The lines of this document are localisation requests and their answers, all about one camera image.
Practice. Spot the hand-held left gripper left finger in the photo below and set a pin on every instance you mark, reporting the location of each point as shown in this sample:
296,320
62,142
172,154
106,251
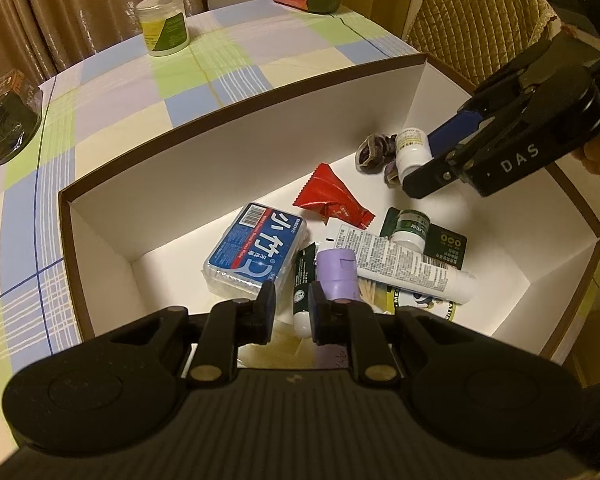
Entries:
264,310

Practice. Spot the white brown-rimmed storage box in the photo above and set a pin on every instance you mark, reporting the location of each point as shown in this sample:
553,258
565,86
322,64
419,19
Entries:
180,175

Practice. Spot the checked tablecloth covered desktop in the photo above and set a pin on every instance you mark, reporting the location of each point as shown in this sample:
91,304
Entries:
130,100

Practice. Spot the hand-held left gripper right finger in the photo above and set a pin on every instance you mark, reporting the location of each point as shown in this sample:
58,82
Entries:
319,317

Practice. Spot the red snack packet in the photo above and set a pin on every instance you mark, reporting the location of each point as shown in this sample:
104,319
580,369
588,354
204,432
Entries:
332,192

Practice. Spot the white jar with green label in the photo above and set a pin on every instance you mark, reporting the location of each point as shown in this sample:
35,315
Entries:
162,25

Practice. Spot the small white bottle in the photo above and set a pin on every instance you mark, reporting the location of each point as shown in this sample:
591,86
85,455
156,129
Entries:
412,147

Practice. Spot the brown shiny curtain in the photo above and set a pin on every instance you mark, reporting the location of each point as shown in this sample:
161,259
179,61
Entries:
55,10

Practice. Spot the white printed tube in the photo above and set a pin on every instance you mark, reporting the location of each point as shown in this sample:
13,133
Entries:
400,265

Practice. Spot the dark green card packet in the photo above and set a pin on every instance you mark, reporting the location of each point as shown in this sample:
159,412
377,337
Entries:
447,250

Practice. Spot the quilted tan chair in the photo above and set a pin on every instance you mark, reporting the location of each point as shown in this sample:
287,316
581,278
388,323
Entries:
470,25

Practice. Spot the black instant noodle bowl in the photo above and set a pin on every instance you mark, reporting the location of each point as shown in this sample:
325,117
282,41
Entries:
7,120

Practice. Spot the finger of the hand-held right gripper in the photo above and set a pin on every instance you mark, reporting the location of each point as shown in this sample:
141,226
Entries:
455,127
430,177

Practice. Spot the cream printed sachet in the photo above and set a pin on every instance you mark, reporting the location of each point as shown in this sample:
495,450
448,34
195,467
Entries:
420,307

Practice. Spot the dark velvet scrunchie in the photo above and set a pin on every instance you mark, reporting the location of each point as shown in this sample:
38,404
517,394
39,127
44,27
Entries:
372,152

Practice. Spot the black lip balm tube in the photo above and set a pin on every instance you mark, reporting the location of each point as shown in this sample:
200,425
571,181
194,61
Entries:
302,290

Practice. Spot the small green label bottle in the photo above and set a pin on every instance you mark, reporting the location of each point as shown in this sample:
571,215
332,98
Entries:
409,227

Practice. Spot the blue floss pick box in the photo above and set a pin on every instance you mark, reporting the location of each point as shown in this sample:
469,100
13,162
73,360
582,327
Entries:
255,250

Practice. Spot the purple tube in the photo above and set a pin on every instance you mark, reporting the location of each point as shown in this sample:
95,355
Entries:
335,275

